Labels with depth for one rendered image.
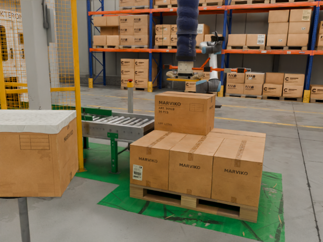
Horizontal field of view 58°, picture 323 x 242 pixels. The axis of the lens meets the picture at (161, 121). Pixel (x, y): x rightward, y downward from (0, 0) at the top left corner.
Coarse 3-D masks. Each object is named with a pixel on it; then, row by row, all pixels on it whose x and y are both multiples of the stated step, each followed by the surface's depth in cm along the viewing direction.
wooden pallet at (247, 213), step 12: (132, 192) 286; (144, 192) 285; (168, 192) 271; (168, 204) 274; (180, 204) 272; (192, 204) 265; (228, 204) 252; (240, 204) 249; (228, 216) 255; (240, 216) 251; (252, 216) 247
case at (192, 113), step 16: (160, 96) 322; (176, 96) 316; (192, 96) 319; (208, 96) 321; (160, 112) 325; (176, 112) 318; (192, 112) 311; (208, 112) 311; (160, 128) 329; (176, 128) 322; (192, 128) 315; (208, 128) 319
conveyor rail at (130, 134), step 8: (88, 128) 345; (96, 128) 341; (104, 128) 337; (112, 128) 333; (120, 128) 329; (128, 128) 325; (136, 128) 321; (88, 136) 347; (96, 136) 343; (104, 136) 339; (120, 136) 331; (128, 136) 328; (136, 136) 324
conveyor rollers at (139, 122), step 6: (90, 114) 416; (96, 120) 382; (102, 120) 380; (108, 120) 377; (114, 120) 375; (120, 120) 375; (126, 120) 385; (132, 120) 381; (138, 120) 379; (144, 120) 377
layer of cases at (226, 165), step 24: (144, 144) 278; (168, 144) 279; (192, 144) 280; (216, 144) 282; (240, 144) 283; (264, 144) 285; (144, 168) 276; (168, 168) 267; (192, 168) 258; (216, 168) 250; (240, 168) 242; (192, 192) 263; (216, 192) 254; (240, 192) 247
